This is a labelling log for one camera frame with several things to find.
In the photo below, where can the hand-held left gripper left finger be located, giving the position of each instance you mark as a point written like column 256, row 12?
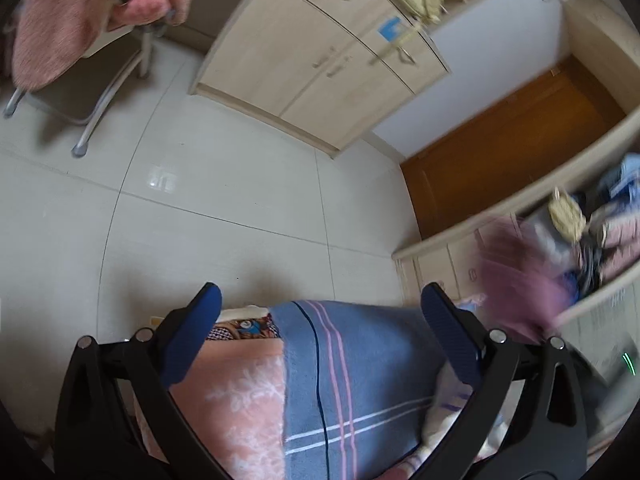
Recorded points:
column 195, row 332

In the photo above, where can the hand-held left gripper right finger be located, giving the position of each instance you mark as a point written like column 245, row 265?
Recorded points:
column 450, row 335

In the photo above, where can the pink-purple large garment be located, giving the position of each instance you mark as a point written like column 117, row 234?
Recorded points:
column 520, row 280

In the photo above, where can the dark blue clothes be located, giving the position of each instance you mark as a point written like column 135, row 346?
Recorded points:
column 572, row 280

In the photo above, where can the grey clothes pile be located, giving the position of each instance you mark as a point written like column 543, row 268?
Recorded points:
column 590, row 260

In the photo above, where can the colourful patterned cloth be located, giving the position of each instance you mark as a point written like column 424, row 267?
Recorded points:
column 245, row 327

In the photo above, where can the frosted glass sliding door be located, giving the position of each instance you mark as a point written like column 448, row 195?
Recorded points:
column 600, row 315

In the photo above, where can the light wood wardrobe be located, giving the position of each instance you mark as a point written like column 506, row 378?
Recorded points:
column 435, row 265

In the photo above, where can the pink fleece bed blanket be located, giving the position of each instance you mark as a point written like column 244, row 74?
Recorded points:
column 235, row 410

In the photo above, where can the blue plaid bed sheet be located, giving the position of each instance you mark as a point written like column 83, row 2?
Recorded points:
column 375, row 385

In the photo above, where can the pink padded jacket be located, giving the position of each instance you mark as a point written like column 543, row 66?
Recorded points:
column 622, row 245

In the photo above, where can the yellow-green crumpled cloth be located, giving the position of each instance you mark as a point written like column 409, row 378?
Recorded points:
column 567, row 212

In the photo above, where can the brown wooden door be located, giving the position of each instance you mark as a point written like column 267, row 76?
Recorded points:
column 500, row 160

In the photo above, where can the light blue jacket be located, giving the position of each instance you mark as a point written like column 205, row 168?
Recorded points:
column 622, row 175

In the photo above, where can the grey metal chair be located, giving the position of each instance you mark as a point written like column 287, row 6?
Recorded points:
column 75, row 92

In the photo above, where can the light wood cabinet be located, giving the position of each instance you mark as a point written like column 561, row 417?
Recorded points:
column 280, row 60

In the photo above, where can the blue sticker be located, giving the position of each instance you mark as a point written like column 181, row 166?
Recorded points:
column 391, row 28

